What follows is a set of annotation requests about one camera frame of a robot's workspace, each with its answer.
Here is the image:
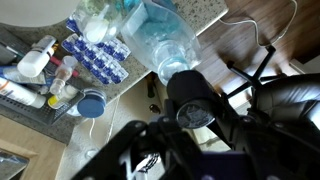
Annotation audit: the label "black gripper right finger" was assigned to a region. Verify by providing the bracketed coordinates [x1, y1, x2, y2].
[221, 111, 320, 180]

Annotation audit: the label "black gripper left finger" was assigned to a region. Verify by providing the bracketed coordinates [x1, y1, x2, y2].
[71, 117, 187, 180]

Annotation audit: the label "clear blue mouthwash bottle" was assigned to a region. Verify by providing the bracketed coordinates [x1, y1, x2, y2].
[121, 0, 201, 85]

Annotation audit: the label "black office chair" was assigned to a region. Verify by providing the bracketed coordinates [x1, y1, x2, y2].
[226, 45, 320, 127]

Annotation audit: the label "blue round jar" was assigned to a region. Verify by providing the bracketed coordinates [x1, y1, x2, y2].
[77, 88, 107, 118]

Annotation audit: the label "blue contact lens packs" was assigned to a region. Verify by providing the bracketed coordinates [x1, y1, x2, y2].
[61, 17, 131, 84]

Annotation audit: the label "clear capped small bottle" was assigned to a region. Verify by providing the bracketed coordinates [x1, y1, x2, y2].
[50, 56, 77, 95]

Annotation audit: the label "clear soap pump bottle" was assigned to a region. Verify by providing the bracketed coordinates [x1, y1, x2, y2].
[71, 0, 125, 44]

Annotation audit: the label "white tube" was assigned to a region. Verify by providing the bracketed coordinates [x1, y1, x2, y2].
[0, 78, 46, 108]

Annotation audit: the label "small white bottle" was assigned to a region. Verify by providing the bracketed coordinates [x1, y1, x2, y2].
[17, 35, 58, 77]

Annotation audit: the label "black toiletries tray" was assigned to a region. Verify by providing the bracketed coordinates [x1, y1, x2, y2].
[0, 39, 86, 127]

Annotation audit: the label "white oval sink basin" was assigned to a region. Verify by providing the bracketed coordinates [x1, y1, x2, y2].
[0, 0, 80, 27]

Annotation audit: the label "white power cable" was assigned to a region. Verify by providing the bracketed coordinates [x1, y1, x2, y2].
[218, 0, 299, 48]

